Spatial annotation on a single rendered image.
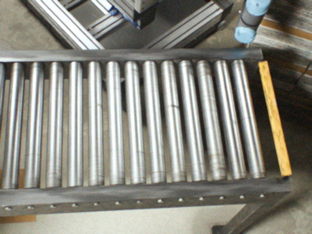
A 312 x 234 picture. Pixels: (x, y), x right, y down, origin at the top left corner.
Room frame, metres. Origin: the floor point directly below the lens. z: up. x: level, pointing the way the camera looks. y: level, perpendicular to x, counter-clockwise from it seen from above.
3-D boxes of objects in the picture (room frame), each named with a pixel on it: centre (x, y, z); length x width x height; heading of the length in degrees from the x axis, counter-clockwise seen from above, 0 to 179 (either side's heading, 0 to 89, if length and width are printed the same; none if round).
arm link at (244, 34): (1.08, -0.26, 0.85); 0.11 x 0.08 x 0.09; 174
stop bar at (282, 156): (0.76, -0.39, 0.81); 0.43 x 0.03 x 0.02; 15
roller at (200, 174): (0.70, -0.12, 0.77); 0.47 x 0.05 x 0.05; 15
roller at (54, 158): (0.58, 0.32, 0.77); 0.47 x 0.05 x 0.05; 15
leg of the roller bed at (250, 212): (0.52, -0.43, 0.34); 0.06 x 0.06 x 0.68; 15
